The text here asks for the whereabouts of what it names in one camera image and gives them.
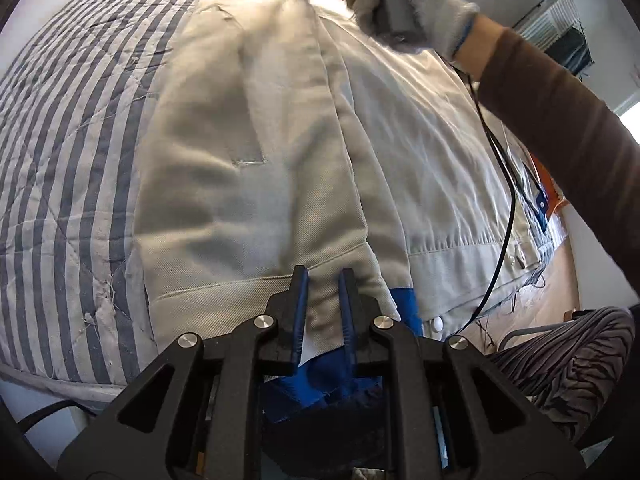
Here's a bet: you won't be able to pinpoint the person's leg in striped pants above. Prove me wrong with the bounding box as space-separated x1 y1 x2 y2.
487 306 638 448

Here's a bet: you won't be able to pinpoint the dark hanging clothes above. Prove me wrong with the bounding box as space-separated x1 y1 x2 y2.
550 27 593 78

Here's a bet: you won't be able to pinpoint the beige and blue jacket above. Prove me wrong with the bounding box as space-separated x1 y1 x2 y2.
134 0 568 423

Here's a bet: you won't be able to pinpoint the blue white striped quilt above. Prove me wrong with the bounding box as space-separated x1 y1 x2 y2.
0 0 236 396

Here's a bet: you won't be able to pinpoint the person's right hand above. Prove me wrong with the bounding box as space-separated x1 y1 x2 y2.
345 0 481 61

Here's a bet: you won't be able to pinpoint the person's right forearm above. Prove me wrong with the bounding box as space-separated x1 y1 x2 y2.
452 12 640 306

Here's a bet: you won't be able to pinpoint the striped hanging towel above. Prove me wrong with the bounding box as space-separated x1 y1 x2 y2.
515 0 576 56

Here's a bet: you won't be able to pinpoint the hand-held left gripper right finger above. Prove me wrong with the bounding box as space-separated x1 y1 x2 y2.
337 268 586 480

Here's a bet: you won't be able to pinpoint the window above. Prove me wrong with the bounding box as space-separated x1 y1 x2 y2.
612 100 640 136

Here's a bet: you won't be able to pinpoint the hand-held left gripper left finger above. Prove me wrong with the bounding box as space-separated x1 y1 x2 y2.
57 265 311 480

